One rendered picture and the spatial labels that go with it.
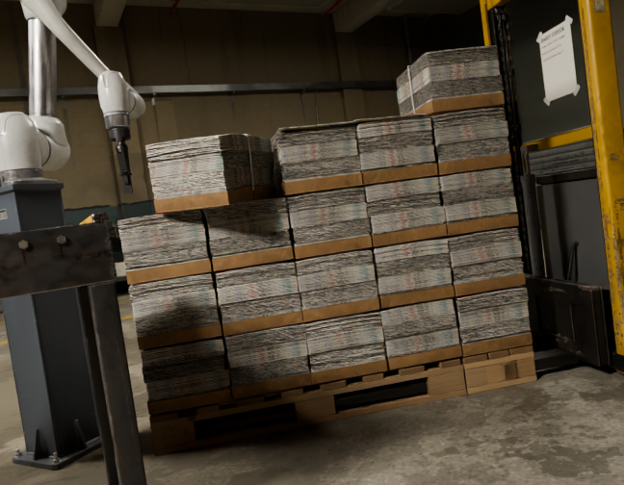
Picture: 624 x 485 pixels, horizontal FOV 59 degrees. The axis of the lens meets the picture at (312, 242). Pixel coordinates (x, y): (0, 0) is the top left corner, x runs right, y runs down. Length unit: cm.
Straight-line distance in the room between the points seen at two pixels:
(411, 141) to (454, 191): 25
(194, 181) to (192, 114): 720
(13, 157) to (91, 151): 644
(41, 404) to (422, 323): 140
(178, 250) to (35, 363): 66
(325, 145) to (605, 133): 98
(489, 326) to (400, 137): 79
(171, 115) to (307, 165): 704
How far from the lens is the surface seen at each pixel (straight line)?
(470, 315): 218
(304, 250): 197
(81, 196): 856
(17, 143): 224
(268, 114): 942
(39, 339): 218
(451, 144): 214
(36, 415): 231
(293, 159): 198
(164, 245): 195
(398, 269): 206
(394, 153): 205
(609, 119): 224
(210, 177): 180
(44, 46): 251
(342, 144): 202
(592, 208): 255
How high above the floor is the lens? 76
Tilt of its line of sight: 3 degrees down
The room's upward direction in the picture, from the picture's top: 8 degrees counter-clockwise
